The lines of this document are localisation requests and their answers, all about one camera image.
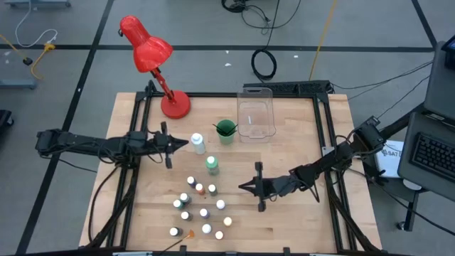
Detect red desk lamp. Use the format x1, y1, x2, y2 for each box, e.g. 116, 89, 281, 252
119, 14, 192, 120

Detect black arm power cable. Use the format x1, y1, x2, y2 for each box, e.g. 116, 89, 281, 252
87, 165, 121, 247

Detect black caster foot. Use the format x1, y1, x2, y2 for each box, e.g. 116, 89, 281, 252
0, 109, 15, 129

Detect yellow hanging cable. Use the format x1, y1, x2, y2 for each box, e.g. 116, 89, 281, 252
307, 0, 338, 82

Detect dark computer workstation cart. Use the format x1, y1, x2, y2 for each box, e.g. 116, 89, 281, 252
376, 41, 455, 232

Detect grey cart base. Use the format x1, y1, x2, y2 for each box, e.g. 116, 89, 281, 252
0, 78, 37, 90
4, 0, 71, 9

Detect orange-yellow extension cable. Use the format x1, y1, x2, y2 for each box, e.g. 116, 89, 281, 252
0, 34, 57, 80

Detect black aluminium table frame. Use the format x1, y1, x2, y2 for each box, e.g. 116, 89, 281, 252
85, 80, 383, 256

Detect tangled black floor cable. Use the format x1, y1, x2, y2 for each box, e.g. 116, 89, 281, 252
220, 0, 303, 31

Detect coiled black floor cable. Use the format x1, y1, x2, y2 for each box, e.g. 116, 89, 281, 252
250, 0, 282, 82

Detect white printed box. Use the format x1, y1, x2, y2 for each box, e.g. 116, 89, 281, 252
373, 140, 405, 179

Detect large green paint bottle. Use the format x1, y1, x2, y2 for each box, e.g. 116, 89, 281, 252
205, 155, 220, 176

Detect clear plastic bin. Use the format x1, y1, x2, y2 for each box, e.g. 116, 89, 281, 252
236, 87, 277, 144

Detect monitor with blue screen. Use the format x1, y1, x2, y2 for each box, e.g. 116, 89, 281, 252
441, 34, 455, 70

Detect green plastic cup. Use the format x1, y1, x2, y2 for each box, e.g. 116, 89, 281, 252
215, 119, 237, 146

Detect black power strip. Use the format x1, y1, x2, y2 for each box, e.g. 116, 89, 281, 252
242, 80, 334, 97

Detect white floor cable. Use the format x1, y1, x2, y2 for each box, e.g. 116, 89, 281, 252
14, 0, 59, 48

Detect large white paint bottle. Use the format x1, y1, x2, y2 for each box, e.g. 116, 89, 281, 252
191, 132, 207, 156

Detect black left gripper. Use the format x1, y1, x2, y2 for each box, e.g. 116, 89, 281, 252
149, 121, 189, 170

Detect black keyboard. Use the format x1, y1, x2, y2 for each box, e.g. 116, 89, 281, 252
411, 132, 455, 183

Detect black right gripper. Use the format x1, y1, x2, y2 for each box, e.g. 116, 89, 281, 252
238, 161, 298, 213

